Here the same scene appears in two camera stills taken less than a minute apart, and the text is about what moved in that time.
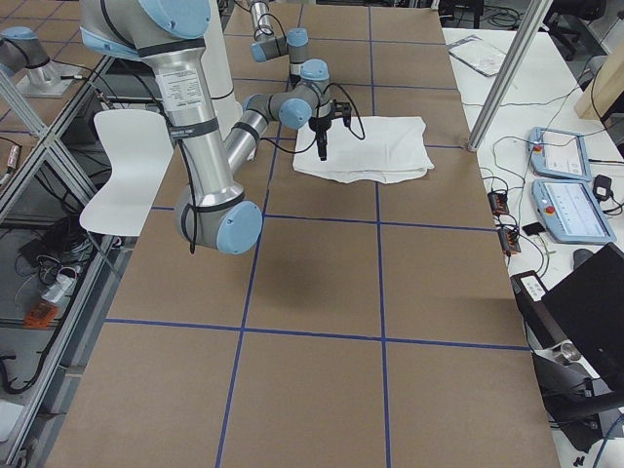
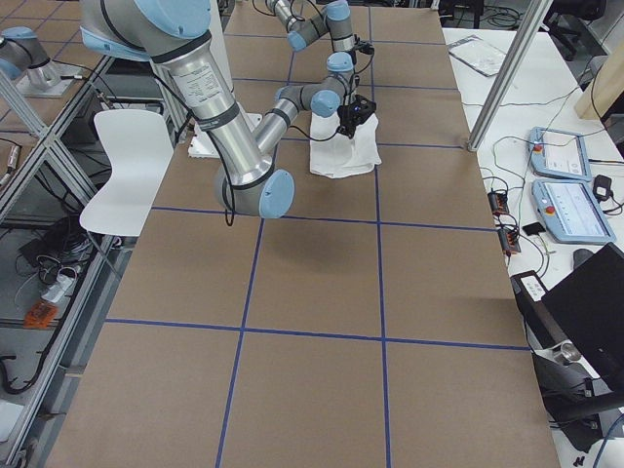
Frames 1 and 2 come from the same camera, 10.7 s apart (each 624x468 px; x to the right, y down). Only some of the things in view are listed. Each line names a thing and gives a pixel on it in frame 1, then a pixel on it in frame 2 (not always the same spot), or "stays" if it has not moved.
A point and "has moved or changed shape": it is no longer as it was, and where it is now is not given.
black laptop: [587, 310] stays
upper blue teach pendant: [558, 153] stays
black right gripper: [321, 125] -> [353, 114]
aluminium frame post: [509, 75] stays
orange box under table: [41, 315] stays
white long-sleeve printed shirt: [384, 150] has moved or changed shape
